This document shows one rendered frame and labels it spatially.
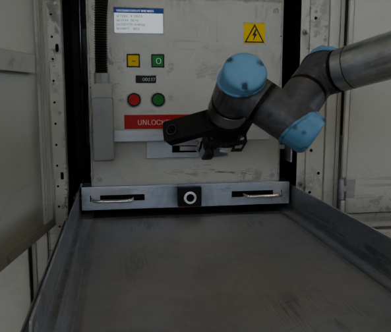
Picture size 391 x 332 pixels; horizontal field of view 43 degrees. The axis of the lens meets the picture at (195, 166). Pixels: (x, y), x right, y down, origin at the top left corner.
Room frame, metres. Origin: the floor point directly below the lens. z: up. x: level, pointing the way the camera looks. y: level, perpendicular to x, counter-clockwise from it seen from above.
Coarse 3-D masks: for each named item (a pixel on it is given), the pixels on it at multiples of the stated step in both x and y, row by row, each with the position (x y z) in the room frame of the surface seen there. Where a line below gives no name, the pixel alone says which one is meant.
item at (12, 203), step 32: (0, 0) 0.99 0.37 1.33; (32, 0) 1.16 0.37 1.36; (0, 32) 0.98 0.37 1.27; (32, 32) 1.15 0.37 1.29; (0, 64) 0.93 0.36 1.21; (32, 64) 1.09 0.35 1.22; (0, 96) 0.96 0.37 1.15; (32, 96) 1.13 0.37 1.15; (0, 128) 0.95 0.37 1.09; (32, 128) 1.12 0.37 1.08; (0, 160) 0.95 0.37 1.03; (32, 160) 1.12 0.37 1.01; (0, 192) 0.94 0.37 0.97; (32, 192) 1.11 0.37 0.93; (0, 224) 0.93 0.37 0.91; (32, 224) 1.10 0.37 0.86; (0, 256) 0.92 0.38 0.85
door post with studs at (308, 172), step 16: (304, 0) 1.27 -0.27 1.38; (320, 0) 1.27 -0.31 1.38; (304, 16) 1.27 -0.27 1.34; (320, 16) 1.27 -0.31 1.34; (304, 32) 1.27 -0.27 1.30; (320, 32) 1.27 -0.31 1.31; (304, 48) 1.27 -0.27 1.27; (320, 112) 1.28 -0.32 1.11; (320, 144) 1.28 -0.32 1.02; (304, 160) 1.27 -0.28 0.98; (320, 160) 1.28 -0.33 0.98; (304, 176) 1.27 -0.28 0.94; (320, 176) 1.28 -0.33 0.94; (320, 192) 1.28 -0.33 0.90
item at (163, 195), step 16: (112, 192) 1.22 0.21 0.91; (128, 192) 1.23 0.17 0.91; (144, 192) 1.24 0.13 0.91; (160, 192) 1.24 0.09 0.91; (176, 192) 1.25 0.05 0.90; (208, 192) 1.26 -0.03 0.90; (224, 192) 1.27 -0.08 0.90; (240, 192) 1.28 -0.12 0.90; (256, 192) 1.28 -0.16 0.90; (272, 192) 1.29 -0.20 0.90; (288, 192) 1.29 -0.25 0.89; (112, 208) 1.22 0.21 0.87; (128, 208) 1.23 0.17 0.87; (144, 208) 1.24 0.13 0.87
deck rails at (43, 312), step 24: (72, 216) 1.01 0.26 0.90; (288, 216) 1.22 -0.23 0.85; (312, 216) 1.15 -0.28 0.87; (336, 216) 1.02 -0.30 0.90; (72, 240) 0.99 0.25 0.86; (336, 240) 1.01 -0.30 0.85; (360, 240) 0.92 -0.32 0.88; (384, 240) 0.83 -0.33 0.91; (72, 264) 0.87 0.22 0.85; (360, 264) 0.87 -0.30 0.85; (384, 264) 0.83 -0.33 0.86; (48, 288) 0.64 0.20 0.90; (72, 288) 0.76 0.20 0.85; (48, 312) 0.63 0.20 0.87; (72, 312) 0.67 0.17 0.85
